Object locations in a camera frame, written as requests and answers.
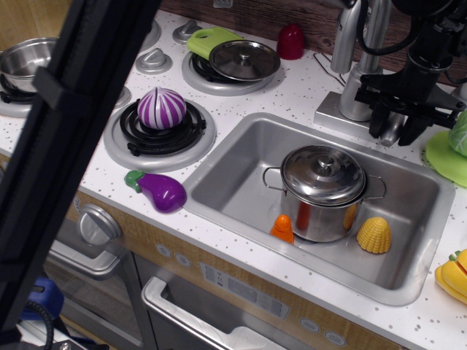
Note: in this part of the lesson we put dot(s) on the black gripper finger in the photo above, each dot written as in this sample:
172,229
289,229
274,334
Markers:
379,117
413,128

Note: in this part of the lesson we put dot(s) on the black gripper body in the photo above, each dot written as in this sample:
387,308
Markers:
434,40

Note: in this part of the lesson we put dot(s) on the silver faucet lever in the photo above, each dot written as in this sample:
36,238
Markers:
392,129

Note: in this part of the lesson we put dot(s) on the silver toy faucet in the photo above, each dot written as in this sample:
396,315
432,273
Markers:
340,111

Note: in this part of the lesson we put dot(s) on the green toy plate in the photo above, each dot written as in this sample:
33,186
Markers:
445,160

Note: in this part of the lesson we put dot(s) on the green toy cabbage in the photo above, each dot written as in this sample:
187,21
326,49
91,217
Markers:
458,135

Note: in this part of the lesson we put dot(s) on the steel pot lid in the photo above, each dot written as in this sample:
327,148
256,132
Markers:
323,175

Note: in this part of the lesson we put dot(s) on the yellow toy corn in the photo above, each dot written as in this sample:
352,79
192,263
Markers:
374,235

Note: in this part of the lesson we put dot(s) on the red toy cup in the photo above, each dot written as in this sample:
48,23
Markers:
290,43

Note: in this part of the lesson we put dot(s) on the loose steel lid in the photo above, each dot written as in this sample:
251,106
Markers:
244,60

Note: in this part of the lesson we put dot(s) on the orange toy carrot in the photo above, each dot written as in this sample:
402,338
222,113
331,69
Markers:
282,229

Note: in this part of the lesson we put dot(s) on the yellow toy banana slices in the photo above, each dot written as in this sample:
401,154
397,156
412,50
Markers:
451,276

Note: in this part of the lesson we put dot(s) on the silver sink basin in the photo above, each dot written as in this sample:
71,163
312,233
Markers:
236,187

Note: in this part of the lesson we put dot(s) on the back right stove burner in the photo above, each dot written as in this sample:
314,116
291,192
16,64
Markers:
230,88

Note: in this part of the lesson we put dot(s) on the green toy cutting board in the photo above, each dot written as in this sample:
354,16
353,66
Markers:
204,40

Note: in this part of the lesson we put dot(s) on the grey back stove knob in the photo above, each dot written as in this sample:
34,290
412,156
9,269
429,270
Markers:
182,34

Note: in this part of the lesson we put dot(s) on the grey stove knob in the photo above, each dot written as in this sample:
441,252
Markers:
124,98
154,62
182,34

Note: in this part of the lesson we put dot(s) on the purple striped toy onion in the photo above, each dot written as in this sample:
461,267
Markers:
161,109

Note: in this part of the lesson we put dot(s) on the purple toy eggplant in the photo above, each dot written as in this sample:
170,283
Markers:
166,194

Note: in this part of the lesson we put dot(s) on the front stove burner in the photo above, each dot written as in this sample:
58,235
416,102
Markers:
137,147

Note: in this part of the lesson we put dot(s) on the grey front stove knob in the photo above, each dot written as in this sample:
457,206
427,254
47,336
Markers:
124,98

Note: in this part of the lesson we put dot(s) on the silver oven knob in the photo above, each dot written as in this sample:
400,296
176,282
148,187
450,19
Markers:
96,226

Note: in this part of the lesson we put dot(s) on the small steel pan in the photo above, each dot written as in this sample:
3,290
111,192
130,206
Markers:
20,62

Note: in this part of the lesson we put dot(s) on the blue object below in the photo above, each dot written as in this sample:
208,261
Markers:
47,294

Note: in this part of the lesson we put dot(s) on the steel pot with handles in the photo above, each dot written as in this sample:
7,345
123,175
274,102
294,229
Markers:
324,224

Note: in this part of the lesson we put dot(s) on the silver dishwasher handle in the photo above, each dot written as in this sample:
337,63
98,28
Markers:
239,338

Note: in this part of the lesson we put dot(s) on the silver oven handle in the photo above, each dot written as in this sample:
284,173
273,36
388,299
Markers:
100,268

